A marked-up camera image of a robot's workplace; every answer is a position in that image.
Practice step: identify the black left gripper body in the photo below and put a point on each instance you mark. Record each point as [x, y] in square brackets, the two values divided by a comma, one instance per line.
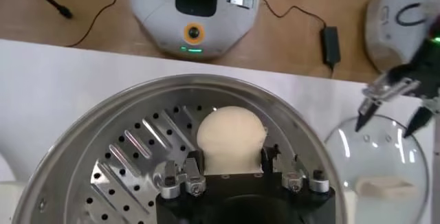
[428, 64]

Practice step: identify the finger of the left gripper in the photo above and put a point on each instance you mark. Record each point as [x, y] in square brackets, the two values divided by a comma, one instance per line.
[423, 117]
[388, 89]

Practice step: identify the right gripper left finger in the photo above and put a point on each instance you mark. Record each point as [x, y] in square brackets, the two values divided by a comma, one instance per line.
[194, 177]

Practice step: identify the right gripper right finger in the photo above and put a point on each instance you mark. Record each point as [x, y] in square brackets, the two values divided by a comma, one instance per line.
[271, 160]

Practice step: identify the white steamed baozi bun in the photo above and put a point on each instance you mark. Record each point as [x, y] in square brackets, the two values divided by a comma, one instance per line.
[230, 136]

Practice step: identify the round glass pot lid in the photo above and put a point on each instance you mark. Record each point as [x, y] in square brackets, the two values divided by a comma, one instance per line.
[381, 186]

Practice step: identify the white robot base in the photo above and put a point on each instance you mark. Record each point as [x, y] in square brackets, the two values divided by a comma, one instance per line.
[161, 22]

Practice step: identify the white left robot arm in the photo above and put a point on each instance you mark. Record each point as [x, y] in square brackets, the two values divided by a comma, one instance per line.
[388, 16]

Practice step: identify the stainless steel steamer basket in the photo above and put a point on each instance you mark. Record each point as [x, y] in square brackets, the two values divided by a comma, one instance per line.
[137, 143]

